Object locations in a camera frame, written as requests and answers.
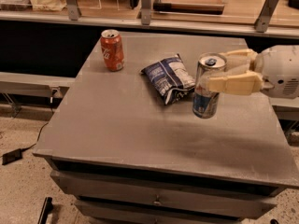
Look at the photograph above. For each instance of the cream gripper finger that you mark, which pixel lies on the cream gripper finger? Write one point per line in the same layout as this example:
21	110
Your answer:
242	84
239	61

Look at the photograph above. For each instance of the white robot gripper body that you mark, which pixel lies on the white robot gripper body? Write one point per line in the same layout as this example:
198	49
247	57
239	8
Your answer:
279	70

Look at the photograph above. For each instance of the silver blue redbull can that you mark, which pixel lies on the silver blue redbull can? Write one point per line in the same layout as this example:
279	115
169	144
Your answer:
205	101

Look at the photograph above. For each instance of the orange soda can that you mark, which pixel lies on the orange soda can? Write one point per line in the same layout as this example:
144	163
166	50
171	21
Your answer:
111	46

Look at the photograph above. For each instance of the blue white chip bag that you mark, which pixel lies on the blue white chip bag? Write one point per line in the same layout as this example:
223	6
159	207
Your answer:
170	78

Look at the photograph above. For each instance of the grey drawer cabinet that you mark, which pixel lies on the grey drawer cabinet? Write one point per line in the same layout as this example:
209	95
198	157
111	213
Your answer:
127	157

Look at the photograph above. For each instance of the black object on floor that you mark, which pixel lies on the black object on floor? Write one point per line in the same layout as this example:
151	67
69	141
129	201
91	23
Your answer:
46	209

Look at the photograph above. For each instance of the black power adapter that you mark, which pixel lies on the black power adapter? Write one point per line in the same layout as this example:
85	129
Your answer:
12	156

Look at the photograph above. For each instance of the grey metal bracket right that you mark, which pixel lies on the grey metal bracket right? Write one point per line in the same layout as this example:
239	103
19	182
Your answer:
262	22

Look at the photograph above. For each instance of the grey metal bracket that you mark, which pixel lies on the grey metal bracket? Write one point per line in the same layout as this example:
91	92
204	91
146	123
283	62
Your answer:
262	22
73	10
145	12

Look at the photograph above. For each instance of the grey metal bracket middle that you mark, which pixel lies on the grey metal bracket middle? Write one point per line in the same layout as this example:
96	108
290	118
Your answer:
145	12

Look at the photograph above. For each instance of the grey metal bracket left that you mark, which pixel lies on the grey metal bracket left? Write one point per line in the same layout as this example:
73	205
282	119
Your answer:
73	10

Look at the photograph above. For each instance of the grey metal bench rail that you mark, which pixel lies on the grey metal bench rail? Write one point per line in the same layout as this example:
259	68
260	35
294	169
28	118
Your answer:
34	85

